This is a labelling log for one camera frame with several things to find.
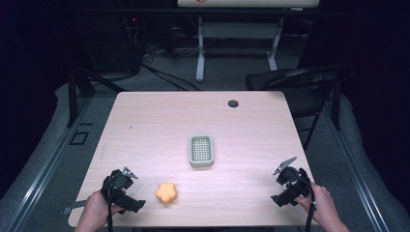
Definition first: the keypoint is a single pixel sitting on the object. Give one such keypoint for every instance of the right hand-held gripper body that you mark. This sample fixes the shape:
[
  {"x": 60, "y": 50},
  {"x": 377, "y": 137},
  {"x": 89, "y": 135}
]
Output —
[{"x": 295, "y": 185}]

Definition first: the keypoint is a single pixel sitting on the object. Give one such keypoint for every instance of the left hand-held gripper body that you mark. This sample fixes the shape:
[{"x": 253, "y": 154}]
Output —
[{"x": 120, "y": 196}]

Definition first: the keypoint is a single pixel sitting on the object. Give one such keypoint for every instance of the orange flower-shaped soap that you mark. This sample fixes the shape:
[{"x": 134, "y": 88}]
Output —
[{"x": 166, "y": 192}]

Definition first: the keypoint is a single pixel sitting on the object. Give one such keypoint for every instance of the grey mesh basket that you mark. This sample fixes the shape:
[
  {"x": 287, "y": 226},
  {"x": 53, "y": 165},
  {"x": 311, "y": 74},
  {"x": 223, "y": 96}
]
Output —
[{"x": 201, "y": 151}]

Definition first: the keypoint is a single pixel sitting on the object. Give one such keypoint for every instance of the person's left hand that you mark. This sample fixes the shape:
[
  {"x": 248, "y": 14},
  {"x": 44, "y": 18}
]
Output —
[{"x": 96, "y": 206}]

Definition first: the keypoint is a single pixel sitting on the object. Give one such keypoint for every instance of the person's right hand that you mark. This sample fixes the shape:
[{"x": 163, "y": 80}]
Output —
[{"x": 322, "y": 206}]

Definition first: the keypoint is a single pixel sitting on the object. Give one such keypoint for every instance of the black folding chair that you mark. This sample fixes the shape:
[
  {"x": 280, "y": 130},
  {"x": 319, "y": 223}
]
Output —
[{"x": 299, "y": 80}]

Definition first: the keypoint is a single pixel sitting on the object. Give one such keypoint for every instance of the black metal stand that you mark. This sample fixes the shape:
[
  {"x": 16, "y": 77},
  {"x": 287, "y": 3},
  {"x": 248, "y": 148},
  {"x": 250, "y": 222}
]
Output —
[{"x": 72, "y": 96}]

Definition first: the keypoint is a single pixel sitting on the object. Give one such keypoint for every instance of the white-legged desk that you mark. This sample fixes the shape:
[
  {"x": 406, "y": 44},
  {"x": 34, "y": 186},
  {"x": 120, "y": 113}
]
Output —
[{"x": 200, "y": 58}]

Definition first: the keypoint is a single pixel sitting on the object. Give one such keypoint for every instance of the metal floor rail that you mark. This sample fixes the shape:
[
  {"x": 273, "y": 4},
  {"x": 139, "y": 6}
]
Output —
[
  {"x": 42, "y": 174},
  {"x": 354, "y": 167}
]

